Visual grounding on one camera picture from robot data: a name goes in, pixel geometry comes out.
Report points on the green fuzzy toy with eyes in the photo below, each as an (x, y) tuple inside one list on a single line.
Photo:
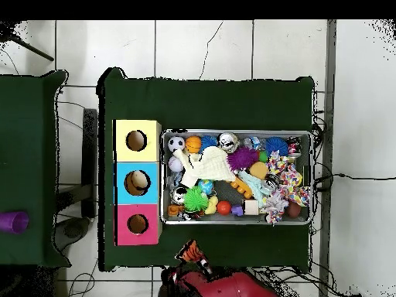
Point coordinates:
[(195, 199)]

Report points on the small soccer ball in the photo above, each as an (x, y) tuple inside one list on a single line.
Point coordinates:
[(176, 143)]

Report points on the black tripod leg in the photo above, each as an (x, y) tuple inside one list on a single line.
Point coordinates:
[(31, 48)]

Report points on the purple spiky ball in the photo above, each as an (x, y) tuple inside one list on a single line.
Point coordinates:
[(242, 158)]

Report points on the wooden box with three holes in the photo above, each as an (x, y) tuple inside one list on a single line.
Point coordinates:
[(120, 185)]

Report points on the colourful patterned cloth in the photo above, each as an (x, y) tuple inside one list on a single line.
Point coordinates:
[(284, 179)]

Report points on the clear mesh bin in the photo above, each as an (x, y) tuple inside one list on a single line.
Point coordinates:
[(164, 185)]

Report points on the cream knitted cloth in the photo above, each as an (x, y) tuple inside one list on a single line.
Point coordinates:
[(210, 166)]

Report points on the plain wooden cube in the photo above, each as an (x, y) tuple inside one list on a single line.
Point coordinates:
[(251, 207)]

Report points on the purple plastic cup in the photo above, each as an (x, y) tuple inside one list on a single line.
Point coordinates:
[(12, 222)]

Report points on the green cloth side table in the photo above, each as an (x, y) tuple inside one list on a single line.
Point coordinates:
[(31, 124)]

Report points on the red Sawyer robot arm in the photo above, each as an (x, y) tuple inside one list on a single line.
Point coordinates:
[(229, 288)]

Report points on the blue spiky ball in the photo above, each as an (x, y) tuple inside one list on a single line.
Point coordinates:
[(276, 146)]

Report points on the small red ball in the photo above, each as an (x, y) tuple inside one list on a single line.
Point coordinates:
[(224, 208)]

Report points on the small orange basketball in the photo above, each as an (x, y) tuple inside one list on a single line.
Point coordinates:
[(193, 144)]

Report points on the orange striped tiger toy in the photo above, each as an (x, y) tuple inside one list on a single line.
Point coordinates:
[(190, 252)]

